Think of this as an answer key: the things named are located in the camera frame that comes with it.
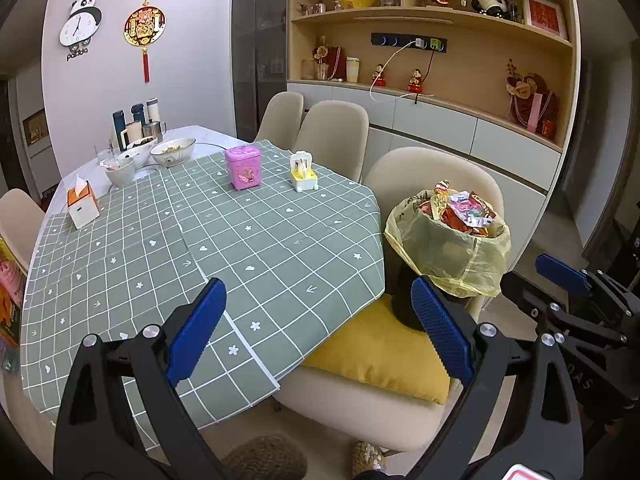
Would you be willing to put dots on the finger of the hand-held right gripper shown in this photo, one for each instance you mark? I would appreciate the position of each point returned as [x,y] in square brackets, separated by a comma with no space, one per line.
[562,272]
[522,290]

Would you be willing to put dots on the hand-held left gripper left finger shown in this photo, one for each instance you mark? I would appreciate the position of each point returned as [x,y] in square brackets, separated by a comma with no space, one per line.
[197,330]

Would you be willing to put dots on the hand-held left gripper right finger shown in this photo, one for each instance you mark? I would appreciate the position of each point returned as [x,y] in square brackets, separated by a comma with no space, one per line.
[440,325]

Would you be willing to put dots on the black trash bin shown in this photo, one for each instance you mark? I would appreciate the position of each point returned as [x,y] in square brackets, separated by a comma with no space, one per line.
[405,305]

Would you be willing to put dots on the yellow plastic trash bag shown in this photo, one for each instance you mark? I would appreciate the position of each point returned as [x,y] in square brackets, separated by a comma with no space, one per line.
[450,260]

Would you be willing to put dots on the yellow seat cushion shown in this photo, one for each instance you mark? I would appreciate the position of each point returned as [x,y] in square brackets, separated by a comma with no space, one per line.
[380,355]

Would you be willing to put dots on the beige dining chair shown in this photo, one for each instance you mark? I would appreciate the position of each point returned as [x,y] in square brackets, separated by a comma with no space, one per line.
[20,220]
[332,135]
[360,410]
[277,117]

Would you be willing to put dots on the green checked tablecloth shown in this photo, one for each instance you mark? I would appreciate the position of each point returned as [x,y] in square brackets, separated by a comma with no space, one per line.
[275,240]

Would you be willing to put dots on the small red gift box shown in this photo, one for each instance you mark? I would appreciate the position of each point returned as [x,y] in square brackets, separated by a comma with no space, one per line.
[548,130]

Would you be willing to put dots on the spotted fuzzy slipper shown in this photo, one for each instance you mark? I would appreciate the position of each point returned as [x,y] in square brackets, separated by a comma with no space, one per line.
[367,457]

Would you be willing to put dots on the pink tin box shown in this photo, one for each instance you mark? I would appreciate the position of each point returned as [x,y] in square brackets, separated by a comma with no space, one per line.
[244,170]

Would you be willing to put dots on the orange and white tissue box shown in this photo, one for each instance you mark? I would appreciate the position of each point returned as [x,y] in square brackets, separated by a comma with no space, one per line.
[82,207]

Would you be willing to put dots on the small white bowl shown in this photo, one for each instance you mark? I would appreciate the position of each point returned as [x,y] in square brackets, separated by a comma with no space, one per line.
[121,174]

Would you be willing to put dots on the large dark red bouquet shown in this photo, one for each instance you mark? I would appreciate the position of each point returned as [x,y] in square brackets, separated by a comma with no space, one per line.
[532,97]

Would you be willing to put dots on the large patterned bowl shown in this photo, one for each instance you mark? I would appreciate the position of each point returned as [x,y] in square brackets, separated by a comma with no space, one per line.
[172,154]

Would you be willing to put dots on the bowl with dark food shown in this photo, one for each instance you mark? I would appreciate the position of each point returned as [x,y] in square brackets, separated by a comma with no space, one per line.
[142,152]

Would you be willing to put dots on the white and yellow toothpick dispenser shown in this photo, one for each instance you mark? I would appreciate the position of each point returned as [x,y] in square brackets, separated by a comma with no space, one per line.
[304,175]

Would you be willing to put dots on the colourful printed bags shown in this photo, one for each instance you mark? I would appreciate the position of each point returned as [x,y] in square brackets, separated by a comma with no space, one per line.
[10,305]

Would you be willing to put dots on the clear drinking glass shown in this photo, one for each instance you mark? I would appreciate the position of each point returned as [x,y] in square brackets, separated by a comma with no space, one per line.
[106,156]

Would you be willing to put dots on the steel mug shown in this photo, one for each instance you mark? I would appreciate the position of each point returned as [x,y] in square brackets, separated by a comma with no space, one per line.
[156,131]

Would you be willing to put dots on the white jug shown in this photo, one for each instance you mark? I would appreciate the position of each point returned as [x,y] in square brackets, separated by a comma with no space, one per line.
[131,136]

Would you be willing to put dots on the dark blue thermos bottle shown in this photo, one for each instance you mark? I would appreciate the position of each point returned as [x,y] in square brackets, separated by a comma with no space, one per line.
[119,127]

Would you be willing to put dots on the white thermos bottle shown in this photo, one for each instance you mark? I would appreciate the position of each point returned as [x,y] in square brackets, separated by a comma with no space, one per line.
[153,109]

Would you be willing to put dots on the small red doll figurine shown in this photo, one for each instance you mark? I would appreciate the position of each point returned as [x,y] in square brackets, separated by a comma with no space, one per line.
[415,81]
[380,76]

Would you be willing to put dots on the small framed picture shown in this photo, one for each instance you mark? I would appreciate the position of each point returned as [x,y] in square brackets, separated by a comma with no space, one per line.
[36,129]

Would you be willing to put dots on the white tumbler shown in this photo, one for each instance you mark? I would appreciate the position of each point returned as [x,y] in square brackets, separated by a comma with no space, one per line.
[353,70]

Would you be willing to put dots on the black power strip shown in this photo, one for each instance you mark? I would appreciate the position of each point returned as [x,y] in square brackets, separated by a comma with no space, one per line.
[390,41]

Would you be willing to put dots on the glass cups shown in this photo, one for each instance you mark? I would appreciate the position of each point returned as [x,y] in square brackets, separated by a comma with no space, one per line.
[314,70]

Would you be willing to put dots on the dark glass cabinet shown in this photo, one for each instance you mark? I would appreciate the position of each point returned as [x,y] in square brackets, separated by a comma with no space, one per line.
[260,50]

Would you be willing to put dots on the yellow ingot bowl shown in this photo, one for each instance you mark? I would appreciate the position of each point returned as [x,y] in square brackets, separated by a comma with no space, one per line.
[357,1]

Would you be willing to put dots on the small metal cups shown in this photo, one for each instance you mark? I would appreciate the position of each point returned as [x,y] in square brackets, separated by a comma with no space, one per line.
[312,8]

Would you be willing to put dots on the wooden wall shelf cabinet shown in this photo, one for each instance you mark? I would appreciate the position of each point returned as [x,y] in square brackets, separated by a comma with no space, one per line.
[475,90]

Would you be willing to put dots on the red picture frame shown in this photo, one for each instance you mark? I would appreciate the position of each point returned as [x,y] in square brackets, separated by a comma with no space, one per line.
[545,15]

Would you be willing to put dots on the red round wall ornament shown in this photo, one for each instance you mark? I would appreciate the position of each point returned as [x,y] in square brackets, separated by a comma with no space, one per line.
[145,27]

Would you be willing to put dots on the panda wall clock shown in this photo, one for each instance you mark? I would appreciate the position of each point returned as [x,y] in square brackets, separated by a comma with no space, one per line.
[80,25]

